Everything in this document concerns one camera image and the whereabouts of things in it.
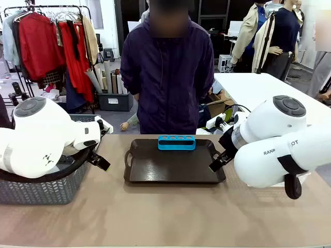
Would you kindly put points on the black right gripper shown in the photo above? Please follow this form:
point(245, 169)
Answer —
point(227, 142)

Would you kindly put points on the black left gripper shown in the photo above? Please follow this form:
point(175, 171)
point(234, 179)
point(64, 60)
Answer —
point(86, 153)

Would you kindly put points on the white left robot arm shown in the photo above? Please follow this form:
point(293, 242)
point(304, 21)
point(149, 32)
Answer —
point(33, 134)

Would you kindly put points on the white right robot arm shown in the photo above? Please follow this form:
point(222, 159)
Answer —
point(271, 124)

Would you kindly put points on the mannequin arm grey sleeve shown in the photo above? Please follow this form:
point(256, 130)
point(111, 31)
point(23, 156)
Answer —
point(124, 126)

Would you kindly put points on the green chair part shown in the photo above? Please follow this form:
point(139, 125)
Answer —
point(228, 115)

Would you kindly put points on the small grey plastic basket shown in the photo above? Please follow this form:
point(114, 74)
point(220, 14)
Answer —
point(80, 118)

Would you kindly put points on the blue test tube rack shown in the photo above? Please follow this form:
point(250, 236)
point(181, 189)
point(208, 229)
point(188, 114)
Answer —
point(175, 147)

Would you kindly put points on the cardboard box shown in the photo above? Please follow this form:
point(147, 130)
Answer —
point(217, 107)

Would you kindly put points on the dark brown plastic tray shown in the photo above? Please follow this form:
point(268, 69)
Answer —
point(168, 168)

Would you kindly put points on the grey storage bin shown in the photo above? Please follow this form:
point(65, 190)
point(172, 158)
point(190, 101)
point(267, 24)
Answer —
point(121, 102)

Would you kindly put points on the large grey plastic basket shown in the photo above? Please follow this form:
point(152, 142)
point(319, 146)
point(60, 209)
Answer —
point(38, 192)

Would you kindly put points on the dark blue trousers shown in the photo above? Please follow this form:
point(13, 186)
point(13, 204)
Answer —
point(73, 98)

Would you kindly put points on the white crumpled bag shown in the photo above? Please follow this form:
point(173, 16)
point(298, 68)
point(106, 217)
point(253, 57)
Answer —
point(54, 95)

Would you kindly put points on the brown paper roll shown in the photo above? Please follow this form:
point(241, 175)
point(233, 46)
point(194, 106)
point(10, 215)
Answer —
point(114, 84)

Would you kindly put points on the white table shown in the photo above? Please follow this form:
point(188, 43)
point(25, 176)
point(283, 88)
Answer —
point(258, 87)

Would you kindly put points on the light grey paper roll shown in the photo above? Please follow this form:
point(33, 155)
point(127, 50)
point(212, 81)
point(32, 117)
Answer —
point(94, 81)

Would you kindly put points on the short white paper roll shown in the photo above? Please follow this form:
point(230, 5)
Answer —
point(119, 82)

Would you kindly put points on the tall white paper roll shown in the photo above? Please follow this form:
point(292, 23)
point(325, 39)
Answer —
point(108, 77)

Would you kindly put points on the red dress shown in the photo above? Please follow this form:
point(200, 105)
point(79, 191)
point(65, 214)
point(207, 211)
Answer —
point(77, 72)

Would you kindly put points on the checked skirt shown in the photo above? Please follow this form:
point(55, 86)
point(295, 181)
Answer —
point(51, 77)

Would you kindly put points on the white computer case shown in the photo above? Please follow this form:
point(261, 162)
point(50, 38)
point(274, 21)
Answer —
point(223, 63)

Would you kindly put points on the person in purple jacket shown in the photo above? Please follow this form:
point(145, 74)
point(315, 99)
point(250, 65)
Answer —
point(165, 77)

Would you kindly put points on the dark fabric object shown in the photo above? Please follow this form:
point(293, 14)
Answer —
point(5, 113)

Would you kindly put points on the black stool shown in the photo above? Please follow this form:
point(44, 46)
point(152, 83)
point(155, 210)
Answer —
point(108, 54)

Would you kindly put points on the beige garment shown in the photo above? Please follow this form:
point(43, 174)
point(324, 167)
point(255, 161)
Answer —
point(90, 38)

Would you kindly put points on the black hanging scarf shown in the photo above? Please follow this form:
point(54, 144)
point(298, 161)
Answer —
point(73, 36)

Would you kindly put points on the mannequin in beige coat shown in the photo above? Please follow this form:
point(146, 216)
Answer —
point(245, 33)

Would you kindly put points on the red jacket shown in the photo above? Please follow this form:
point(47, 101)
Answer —
point(38, 46)

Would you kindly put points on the person in grey trousers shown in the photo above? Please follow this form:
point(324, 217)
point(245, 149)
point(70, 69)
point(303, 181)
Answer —
point(320, 75)

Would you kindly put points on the light grey-blue garment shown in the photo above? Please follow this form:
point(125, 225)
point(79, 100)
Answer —
point(9, 44)

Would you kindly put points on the mannequin in grey hoodie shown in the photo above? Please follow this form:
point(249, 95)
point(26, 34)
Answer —
point(145, 15)

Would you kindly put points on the black clothes rack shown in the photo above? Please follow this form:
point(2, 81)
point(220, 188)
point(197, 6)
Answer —
point(77, 5)

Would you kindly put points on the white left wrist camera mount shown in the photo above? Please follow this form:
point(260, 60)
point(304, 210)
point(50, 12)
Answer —
point(106, 127)

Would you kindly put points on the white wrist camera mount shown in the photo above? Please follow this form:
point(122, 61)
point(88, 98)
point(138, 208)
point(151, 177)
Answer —
point(213, 122)
point(106, 127)

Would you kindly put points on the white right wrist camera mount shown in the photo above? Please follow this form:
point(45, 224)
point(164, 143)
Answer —
point(213, 122)

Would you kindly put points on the black tripod with camera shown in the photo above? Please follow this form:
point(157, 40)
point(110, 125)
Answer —
point(16, 89)

